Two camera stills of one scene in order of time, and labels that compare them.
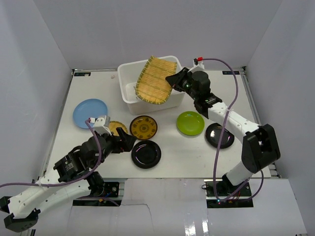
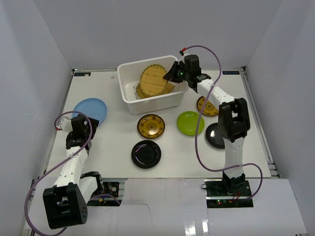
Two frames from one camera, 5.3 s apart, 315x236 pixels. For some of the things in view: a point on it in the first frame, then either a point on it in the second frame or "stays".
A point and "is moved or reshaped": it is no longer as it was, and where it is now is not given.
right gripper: (175, 80) -> (171, 75)
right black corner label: (229, 73) stays
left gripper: (120, 141) -> (91, 123)
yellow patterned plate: (143, 127) is moved or reshaped
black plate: (213, 134) stays
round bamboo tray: (113, 125) -> (151, 80)
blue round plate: (87, 108) stays
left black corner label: (82, 73) stays
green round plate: (190, 123) stays
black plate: (146, 154) stays
